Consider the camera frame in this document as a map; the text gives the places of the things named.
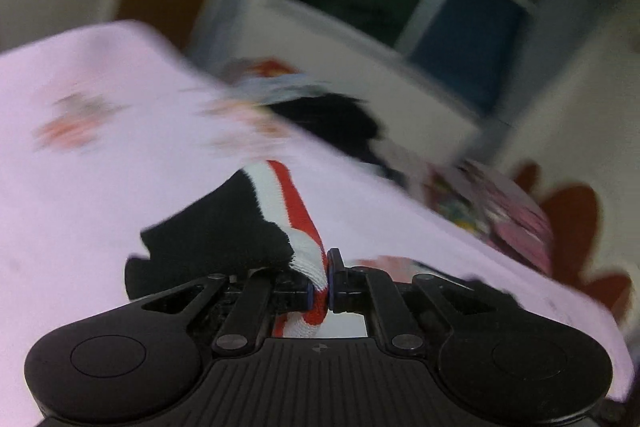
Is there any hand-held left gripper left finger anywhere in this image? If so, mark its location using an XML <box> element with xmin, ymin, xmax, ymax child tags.
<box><xmin>127</xmin><ymin>269</ymin><xmax>316</xmax><ymax>355</ymax></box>

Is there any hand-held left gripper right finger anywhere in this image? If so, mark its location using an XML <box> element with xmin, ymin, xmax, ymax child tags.
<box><xmin>326</xmin><ymin>248</ymin><xmax>521</xmax><ymax>354</ymax></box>

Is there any black white red striped sweater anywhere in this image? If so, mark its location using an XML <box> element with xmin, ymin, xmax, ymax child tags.
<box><xmin>125</xmin><ymin>159</ymin><xmax>331</xmax><ymax>340</ymax></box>

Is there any pile of black clothes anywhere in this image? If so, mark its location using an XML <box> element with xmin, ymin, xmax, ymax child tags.
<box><xmin>270</xmin><ymin>92</ymin><xmax>396</xmax><ymax>178</ymax></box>

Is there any colourful patterned cloth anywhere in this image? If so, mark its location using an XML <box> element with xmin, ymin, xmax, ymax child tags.
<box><xmin>430</xmin><ymin>177</ymin><xmax>481</xmax><ymax>233</ymax></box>

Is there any stack of folded pink cloths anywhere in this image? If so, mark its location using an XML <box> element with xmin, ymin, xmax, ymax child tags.
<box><xmin>450</xmin><ymin>159</ymin><xmax>556</xmax><ymax>273</ymax></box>

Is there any pink floral blanket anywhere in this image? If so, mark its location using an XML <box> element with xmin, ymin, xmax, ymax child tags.
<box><xmin>0</xmin><ymin>21</ymin><xmax>631</xmax><ymax>427</ymax></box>

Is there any red and white headboard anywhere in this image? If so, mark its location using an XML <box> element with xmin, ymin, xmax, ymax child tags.
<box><xmin>505</xmin><ymin>159</ymin><xmax>640</xmax><ymax>338</ymax></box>

